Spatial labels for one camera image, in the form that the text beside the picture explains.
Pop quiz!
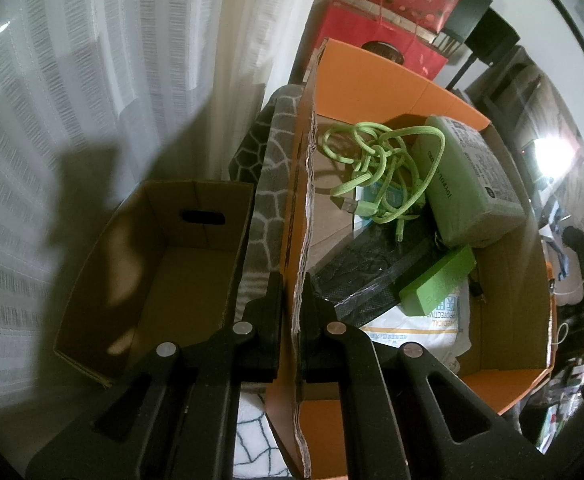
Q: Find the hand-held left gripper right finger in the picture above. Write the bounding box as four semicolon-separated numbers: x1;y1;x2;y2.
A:
296;274;542;480

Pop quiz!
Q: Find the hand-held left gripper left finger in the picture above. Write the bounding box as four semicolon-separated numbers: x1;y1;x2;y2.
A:
24;272;285;480

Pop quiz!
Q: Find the green braided cable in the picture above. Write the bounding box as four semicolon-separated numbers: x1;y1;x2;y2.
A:
322;121;446;241

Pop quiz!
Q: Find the pale green wipes pack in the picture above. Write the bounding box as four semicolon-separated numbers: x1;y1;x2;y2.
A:
411;115;527;248

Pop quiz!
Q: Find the white striped curtain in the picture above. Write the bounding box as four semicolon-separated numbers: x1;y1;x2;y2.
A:
0;0;330;436

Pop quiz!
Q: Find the brown sofa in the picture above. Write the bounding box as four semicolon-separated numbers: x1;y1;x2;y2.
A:
464;45;584;306

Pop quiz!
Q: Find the black mesh pack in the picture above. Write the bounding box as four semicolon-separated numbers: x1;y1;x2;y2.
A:
314;232;452;331

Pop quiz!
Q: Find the white blue face mask pack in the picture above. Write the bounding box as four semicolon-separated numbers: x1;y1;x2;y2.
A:
353;182;472;376

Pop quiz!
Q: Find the green power bank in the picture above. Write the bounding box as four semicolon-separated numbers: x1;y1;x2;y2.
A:
398;245;476;317

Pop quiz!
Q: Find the bright lamp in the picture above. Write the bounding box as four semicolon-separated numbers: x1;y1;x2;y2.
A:
526;135;580;181

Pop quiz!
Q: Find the grey white patterned blanket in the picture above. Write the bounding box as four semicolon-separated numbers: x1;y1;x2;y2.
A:
229;85;305;478

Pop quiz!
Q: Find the black speaker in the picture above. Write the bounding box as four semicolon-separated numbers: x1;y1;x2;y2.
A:
444;0;492;43
466;10;521;68

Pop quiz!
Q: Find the brown cardboard box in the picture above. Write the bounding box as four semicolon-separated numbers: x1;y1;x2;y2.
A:
53;181;255;390

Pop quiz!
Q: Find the red collection gift bag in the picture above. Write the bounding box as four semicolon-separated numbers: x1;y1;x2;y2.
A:
314;0;448;81

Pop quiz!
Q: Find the orange cardboard box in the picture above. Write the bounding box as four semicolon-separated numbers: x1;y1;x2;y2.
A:
266;37;557;478

